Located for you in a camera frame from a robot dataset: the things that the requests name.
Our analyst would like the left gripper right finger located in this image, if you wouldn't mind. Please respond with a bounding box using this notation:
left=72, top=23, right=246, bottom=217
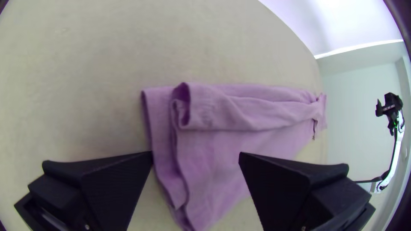
left=238, top=151, right=377, bottom=231

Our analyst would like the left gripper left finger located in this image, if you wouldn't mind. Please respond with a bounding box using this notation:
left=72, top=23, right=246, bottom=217
left=14, top=151, right=155, bottom=231

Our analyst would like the mauve t-shirt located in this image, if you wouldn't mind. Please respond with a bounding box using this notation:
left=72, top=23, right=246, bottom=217
left=140, top=82, right=328, bottom=231

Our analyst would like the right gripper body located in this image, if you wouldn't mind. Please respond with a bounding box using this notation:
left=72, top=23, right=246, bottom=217
left=375, top=92, right=404, bottom=118

